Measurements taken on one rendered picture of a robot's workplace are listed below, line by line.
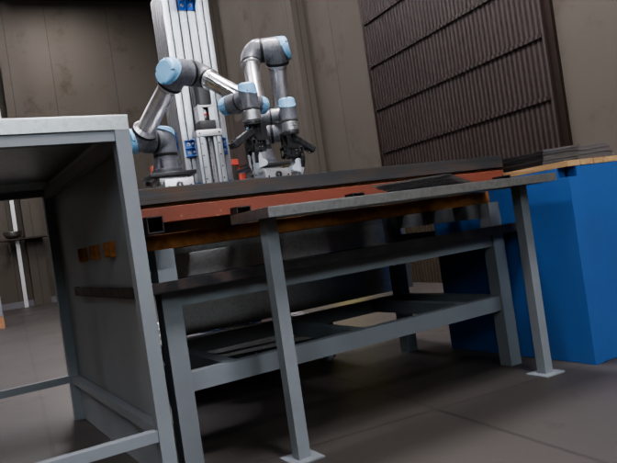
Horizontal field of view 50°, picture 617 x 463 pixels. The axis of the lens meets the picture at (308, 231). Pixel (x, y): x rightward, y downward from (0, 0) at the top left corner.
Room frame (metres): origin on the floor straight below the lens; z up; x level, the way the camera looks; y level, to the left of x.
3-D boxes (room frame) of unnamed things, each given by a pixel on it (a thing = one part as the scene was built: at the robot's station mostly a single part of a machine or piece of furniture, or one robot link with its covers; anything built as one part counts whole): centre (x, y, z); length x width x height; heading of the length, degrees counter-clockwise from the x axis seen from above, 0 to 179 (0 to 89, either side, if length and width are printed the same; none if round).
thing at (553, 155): (2.97, -0.99, 0.82); 0.80 x 0.40 x 0.06; 30
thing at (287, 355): (2.56, -0.04, 0.39); 1.46 x 0.97 x 0.78; 120
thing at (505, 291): (2.74, -0.75, 0.34); 0.06 x 0.06 x 0.68; 30
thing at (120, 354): (2.33, 0.79, 0.50); 1.30 x 0.04 x 1.01; 30
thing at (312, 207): (2.23, -0.35, 0.73); 1.20 x 0.26 x 0.03; 120
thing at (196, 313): (3.14, 0.07, 0.47); 1.30 x 0.04 x 0.35; 120
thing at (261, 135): (2.59, 0.15, 1.06); 0.09 x 0.08 x 0.12; 120
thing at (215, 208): (2.39, -0.14, 0.78); 1.56 x 0.09 x 0.06; 120
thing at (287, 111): (2.96, 0.01, 1.22); 0.09 x 0.08 x 0.11; 5
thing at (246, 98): (2.59, 0.16, 1.22); 0.09 x 0.08 x 0.11; 47
